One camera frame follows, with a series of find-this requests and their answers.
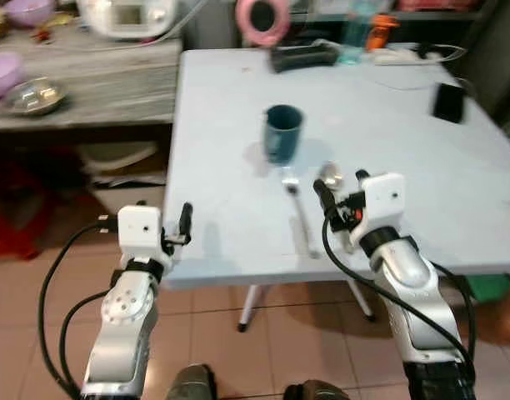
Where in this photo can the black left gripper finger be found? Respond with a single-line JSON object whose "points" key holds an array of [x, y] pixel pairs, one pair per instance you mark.
{"points": [[185, 218]]}

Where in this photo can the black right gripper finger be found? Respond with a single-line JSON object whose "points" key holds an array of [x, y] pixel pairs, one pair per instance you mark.
{"points": [[326, 197], [362, 177]]}

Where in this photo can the metal spoon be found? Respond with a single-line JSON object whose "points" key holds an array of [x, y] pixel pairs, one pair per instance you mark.
{"points": [[330, 175]]}

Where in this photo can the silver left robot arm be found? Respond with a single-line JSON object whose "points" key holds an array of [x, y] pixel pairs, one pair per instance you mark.
{"points": [[126, 312]]}

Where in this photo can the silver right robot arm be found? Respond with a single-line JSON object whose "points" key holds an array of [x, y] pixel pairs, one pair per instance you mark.
{"points": [[413, 287]]}

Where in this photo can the teal cup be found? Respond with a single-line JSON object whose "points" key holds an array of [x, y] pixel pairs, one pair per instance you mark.
{"points": [[283, 135]]}

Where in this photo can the white plastic container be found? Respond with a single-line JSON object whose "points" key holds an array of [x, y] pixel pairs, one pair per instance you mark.
{"points": [[120, 167]]}

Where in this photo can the white table leg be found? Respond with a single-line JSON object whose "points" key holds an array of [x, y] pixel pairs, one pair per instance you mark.
{"points": [[252, 307], [362, 300]]}

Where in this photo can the small black box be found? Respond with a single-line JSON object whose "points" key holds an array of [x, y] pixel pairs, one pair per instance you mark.
{"points": [[448, 102]]}

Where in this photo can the white power strip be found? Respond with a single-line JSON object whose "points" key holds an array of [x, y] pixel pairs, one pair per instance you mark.
{"points": [[401, 56]]}

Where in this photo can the long black case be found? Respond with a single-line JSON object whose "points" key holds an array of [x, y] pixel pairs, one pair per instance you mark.
{"points": [[303, 57]]}

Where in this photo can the clear blue bottle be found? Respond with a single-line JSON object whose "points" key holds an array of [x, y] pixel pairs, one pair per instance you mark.
{"points": [[355, 37]]}

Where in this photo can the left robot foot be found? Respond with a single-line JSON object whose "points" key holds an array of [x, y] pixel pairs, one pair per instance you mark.
{"points": [[192, 383]]}

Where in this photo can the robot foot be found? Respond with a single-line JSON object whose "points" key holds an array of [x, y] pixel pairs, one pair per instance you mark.
{"points": [[317, 391], [192, 383]]}

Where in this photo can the orange bottle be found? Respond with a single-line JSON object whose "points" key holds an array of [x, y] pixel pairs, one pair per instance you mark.
{"points": [[382, 33]]}

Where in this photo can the grey wooden counter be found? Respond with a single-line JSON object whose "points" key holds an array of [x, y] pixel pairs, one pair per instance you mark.
{"points": [[113, 83]]}

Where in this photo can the green plastic object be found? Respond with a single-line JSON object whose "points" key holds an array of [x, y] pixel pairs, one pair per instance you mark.
{"points": [[488, 288]]}

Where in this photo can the red plastic stool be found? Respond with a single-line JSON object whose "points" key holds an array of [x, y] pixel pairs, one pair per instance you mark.
{"points": [[9, 217]]}

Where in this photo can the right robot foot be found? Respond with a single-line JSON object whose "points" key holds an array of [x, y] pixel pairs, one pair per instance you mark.
{"points": [[317, 391]]}

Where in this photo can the steel bowl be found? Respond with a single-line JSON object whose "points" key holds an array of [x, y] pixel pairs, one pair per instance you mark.
{"points": [[34, 96]]}

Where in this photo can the white rice cooker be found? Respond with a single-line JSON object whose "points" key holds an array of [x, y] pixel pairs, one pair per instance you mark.
{"points": [[126, 17]]}

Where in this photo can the purple plastic bowl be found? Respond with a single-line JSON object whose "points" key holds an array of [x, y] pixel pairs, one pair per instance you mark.
{"points": [[30, 10], [3, 73]]}

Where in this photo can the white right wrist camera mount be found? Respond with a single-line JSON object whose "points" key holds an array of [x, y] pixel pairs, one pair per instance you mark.
{"points": [[383, 200]]}

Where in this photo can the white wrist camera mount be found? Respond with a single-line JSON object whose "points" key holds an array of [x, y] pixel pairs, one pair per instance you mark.
{"points": [[140, 227], [383, 200]]}

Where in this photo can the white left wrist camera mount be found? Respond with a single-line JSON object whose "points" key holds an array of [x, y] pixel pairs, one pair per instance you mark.
{"points": [[140, 227]]}

